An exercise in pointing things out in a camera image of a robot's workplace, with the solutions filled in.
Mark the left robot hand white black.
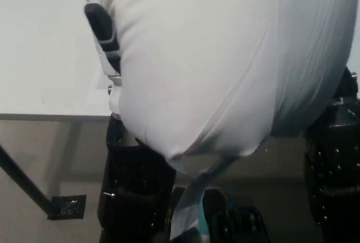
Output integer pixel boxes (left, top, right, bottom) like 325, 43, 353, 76
83, 0, 124, 116

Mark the white square pillow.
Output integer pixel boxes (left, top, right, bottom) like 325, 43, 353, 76
89, 0, 360, 168

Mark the white pillow care label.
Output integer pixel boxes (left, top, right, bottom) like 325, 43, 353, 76
169, 155, 236, 243

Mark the black diagonal table leg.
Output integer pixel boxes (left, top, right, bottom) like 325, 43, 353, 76
0, 143, 55, 217

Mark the black table leg floor plate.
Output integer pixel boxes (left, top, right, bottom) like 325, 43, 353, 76
46, 195, 87, 221

